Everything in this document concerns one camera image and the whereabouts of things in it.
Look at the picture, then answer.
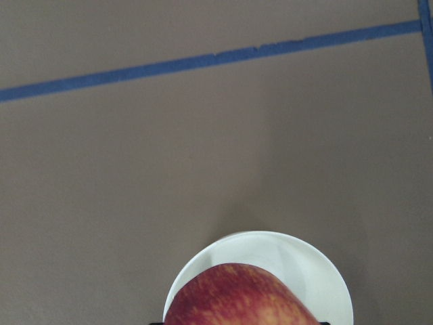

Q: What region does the red yellow apple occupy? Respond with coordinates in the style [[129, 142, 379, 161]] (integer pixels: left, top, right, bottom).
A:
[[164, 263, 319, 324]]

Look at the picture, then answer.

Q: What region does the white round plate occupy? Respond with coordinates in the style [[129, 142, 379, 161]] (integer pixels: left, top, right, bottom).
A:
[[164, 231, 354, 324]]

